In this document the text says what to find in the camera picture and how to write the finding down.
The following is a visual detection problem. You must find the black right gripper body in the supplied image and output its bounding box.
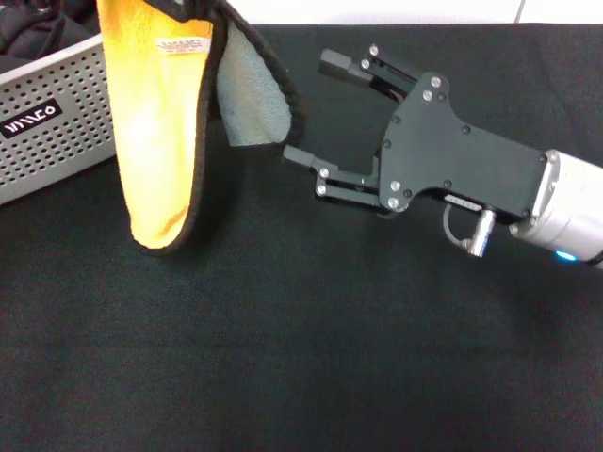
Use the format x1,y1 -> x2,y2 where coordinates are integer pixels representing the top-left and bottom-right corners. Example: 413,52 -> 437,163
375,72 -> 550,226

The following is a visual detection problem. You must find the yellow grey towel black edge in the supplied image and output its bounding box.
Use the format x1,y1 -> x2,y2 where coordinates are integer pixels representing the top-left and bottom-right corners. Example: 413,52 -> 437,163
96,0 -> 308,258

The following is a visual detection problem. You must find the black tablecloth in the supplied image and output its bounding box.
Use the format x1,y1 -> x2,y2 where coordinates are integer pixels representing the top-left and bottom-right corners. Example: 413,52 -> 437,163
0,22 -> 603,452

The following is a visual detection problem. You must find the grey perforated storage box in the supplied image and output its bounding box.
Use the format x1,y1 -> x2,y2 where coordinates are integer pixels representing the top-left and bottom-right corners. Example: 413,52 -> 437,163
0,32 -> 119,206

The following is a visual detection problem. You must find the black fabric liner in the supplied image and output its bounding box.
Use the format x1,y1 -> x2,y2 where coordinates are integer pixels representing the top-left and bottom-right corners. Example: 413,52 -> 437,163
0,0 -> 103,61

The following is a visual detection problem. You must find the right gripper cable silver plug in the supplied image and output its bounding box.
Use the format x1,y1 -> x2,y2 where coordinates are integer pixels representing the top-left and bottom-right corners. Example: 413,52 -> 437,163
442,200 -> 498,258

